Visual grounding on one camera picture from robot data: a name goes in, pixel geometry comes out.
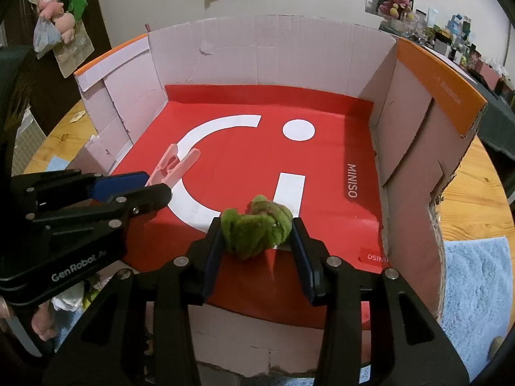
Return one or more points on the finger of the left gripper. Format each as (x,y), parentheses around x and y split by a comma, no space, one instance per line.
(122,207)
(108,186)

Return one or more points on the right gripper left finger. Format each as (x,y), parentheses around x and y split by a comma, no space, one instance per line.
(106,346)

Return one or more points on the pink clothes peg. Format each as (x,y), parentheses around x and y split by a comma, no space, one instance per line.
(171,168)

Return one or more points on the green yarn bundle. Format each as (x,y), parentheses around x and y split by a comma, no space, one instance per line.
(264,225)

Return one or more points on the black white sock roll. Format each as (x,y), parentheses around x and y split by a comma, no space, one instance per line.
(71,300)

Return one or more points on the person's left hand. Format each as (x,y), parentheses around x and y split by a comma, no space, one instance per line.
(43,321)

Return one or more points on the small paper scrap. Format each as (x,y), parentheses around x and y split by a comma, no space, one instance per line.
(77,116)

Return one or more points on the light blue fluffy towel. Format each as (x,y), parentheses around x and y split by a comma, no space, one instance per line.
(379,332)

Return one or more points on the dark wooden door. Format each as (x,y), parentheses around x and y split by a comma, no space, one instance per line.
(53,94)

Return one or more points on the pink plush toys on door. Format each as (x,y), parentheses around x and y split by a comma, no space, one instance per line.
(56,24)

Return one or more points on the orange cardboard box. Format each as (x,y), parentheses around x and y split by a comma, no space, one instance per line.
(356,131)

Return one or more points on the dark cloth side table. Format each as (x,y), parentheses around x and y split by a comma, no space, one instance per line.
(483,88)

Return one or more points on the pink bunny plush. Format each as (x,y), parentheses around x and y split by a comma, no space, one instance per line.
(397,9)

